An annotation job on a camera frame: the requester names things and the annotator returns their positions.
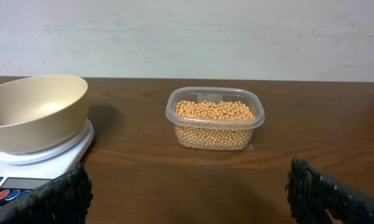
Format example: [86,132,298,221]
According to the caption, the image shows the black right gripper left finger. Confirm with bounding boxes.
[0,162,93,224]

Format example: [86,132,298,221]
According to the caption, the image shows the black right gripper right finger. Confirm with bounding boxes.
[285,157,374,224]

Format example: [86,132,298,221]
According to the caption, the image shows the white digital kitchen scale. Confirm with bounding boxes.
[0,120,94,207]

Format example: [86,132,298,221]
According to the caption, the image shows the beige bowl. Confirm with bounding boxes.
[0,75,88,154]

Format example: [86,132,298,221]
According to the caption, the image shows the yellow soybeans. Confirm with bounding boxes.
[175,100,255,150]

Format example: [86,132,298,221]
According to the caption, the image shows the clear plastic container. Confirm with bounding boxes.
[166,87,265,151]

